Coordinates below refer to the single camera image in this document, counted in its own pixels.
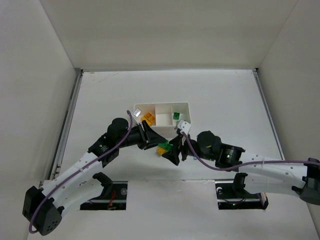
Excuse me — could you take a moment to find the left aluminium frame rail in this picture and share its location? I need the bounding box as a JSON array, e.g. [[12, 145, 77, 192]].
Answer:
[[45, 68, 84, 180]]

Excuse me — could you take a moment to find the green square lego brick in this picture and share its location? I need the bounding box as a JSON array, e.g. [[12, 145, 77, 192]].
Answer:
[[173, 112, 180, 120]]

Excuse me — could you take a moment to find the green small lego brick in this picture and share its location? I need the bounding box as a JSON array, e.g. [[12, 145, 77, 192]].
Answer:
[[158, 141, 172, 151]]

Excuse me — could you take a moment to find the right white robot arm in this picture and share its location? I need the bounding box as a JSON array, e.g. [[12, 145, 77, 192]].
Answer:
[[161, 131, 320, 205]]

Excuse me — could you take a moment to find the aluminium frame rail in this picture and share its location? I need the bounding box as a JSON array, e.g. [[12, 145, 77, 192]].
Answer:
[[252, 68, 285, 160], [45, 68, 84, 180]]

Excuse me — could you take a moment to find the white divided sorting tray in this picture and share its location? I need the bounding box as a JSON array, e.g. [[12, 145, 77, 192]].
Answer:
[[133, 102, 191, 139]]

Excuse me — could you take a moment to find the yellow long lego brick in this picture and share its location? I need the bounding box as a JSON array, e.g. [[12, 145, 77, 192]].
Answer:
[[143, 117, 153, 126]]

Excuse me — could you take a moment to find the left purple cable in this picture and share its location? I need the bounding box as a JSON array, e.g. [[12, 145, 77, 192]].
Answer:
[[27, 109, 134, 234]]

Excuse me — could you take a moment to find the right aluminium frame rail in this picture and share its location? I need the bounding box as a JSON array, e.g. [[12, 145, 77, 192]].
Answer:
[[252, 68, 285, 160]]

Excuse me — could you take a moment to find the yellow lego cluster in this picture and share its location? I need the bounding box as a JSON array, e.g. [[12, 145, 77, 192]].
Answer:
[[156, 147, 172, 156]]

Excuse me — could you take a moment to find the yellow curved lego brick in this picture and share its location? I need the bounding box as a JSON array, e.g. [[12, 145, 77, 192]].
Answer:
[[141, 112, 156, 124]]

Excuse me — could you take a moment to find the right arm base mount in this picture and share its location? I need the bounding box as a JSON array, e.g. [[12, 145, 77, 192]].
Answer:
[[215, 173, 269, 210]]

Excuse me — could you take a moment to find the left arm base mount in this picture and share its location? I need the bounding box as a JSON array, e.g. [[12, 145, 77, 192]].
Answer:
[[80, 172, 128, 211]]

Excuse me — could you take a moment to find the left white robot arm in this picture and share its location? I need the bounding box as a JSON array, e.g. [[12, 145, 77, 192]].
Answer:
[[22, 118, 166, 236]]

